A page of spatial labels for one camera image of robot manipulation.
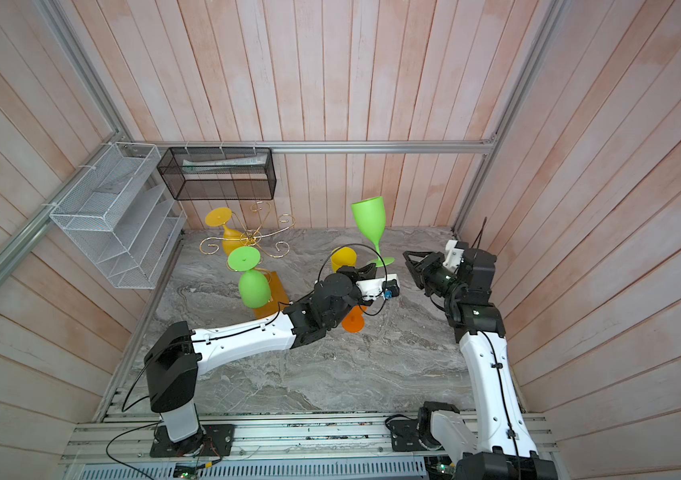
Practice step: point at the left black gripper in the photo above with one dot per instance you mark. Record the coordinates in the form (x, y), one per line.
(357, 274)

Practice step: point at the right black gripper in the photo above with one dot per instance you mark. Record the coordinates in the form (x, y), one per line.
(424, 272)

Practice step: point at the orange wine glass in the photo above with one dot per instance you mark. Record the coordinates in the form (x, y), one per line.
(354, 322)

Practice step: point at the green wine glass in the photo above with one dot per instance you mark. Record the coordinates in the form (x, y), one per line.
(371, 219)
(253, 285)

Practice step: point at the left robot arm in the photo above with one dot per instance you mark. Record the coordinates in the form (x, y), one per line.
(183, 354)

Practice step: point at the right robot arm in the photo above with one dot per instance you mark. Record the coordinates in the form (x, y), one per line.
(501, 446)

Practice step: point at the amber yellow wine glass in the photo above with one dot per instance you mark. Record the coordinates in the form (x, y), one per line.
(232, 239)

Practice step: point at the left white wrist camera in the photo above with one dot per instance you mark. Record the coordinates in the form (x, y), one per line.
(384, 287)

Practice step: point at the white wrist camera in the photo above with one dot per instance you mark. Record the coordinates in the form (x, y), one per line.
(384, 287)
(454, 252)

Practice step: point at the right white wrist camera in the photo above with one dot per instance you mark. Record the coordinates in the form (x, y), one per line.
(454, 252)

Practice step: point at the aluminium frame rail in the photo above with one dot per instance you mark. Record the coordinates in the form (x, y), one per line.
(342, 147)

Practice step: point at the gold wire wine glass rack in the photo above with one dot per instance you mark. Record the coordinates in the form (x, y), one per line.
(256, 236)

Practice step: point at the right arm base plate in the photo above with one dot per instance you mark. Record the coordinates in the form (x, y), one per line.
(409, 434)

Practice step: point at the black mesh wall basket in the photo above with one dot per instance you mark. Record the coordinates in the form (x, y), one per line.
(219, 173)

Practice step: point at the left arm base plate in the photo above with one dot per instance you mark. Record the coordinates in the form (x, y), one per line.
(212, 440)

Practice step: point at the white mesh wall shelf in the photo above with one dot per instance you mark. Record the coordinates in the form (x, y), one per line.
(123, 221)

